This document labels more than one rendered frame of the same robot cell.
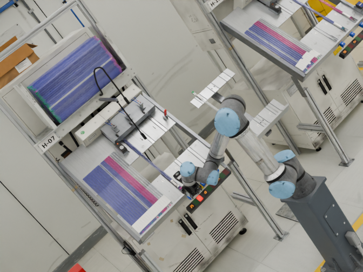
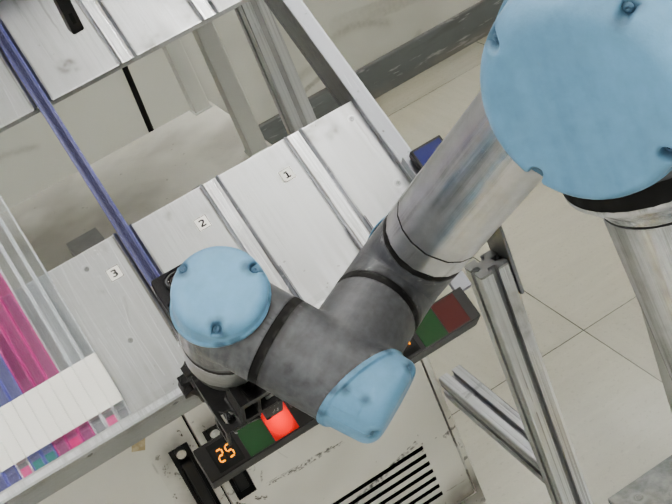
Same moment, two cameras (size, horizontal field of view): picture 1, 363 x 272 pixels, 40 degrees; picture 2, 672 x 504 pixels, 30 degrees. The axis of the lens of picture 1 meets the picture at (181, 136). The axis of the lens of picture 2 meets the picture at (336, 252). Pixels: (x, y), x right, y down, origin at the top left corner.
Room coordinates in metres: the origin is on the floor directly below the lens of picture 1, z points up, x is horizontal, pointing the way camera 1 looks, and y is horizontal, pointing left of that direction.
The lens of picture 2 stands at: (1.44, -0.09, 1.42)
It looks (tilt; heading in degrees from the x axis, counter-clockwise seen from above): 29 degrees down; 5
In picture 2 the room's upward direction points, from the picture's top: 23 degrees counter-clockwise
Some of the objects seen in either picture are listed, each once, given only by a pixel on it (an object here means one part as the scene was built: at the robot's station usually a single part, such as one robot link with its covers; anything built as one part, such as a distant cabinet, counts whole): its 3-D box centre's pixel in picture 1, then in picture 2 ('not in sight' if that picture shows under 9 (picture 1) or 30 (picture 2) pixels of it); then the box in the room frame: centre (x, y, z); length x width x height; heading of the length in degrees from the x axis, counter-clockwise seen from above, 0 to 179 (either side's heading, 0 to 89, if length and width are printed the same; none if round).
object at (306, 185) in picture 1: (297, 181); not in sight; (2.15, -0.34, 0.60); 0.15 x 0.15 x 0.10
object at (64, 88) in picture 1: (75, 79); not in sight; (3.03, 0.31, 1.52); 0.51 x 0.13 x 0.27; 109
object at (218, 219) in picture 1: (172, 221); (165, 410); (3.12, 0.41, 0.31); 0.70 x 0.65 x 0.62; 109
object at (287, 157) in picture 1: (286, 165); not in sight; (2.14, -0.33, 0.72); 0.13 x 0.12 x 0.14; 145
